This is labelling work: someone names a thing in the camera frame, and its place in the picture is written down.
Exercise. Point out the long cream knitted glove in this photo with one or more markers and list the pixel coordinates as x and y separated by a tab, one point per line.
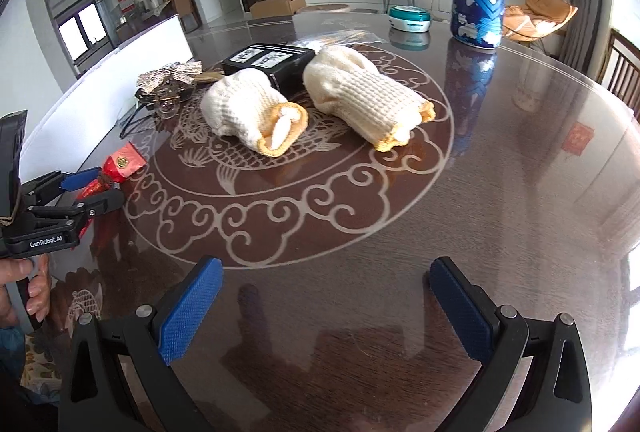
360	87

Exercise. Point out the slatted wooden chair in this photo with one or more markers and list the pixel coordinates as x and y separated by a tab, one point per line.
625	72

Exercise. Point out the floral patterned clothing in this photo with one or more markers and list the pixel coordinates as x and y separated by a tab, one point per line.
35	362

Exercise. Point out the clear plastic bag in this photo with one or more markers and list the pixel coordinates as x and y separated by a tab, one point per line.
350	36

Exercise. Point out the orange lounge chair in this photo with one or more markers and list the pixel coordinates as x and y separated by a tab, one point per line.
542	12

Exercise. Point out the black cardboard box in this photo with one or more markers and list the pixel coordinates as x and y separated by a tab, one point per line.
265	60

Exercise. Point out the window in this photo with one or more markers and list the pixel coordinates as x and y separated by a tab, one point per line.
82	30

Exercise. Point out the red foil packet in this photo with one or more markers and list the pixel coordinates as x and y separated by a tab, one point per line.
122	162

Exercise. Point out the tan paper packet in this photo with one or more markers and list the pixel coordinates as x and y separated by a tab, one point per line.
205	76

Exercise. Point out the brown cardboard box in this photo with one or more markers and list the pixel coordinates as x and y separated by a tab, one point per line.
277	7

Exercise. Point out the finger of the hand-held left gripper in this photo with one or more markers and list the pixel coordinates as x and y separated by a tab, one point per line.
100	204
75	180

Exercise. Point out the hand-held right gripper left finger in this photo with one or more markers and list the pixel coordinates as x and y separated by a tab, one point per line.
187	312

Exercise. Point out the short cream knitted glove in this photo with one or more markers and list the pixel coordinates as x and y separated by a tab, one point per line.
240	107

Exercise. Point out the teal and white round device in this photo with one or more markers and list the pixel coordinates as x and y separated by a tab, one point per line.
410	17

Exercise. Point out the white storage container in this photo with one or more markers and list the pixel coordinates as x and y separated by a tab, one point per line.
125	62

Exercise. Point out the person's left hand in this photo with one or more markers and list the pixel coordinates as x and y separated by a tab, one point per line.
39	294

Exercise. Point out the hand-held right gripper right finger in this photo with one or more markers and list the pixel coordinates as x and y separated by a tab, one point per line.
460	312

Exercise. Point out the brown wooden chair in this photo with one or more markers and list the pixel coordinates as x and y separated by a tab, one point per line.
185	10

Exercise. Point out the red door poster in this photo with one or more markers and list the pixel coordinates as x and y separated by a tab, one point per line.
125	0

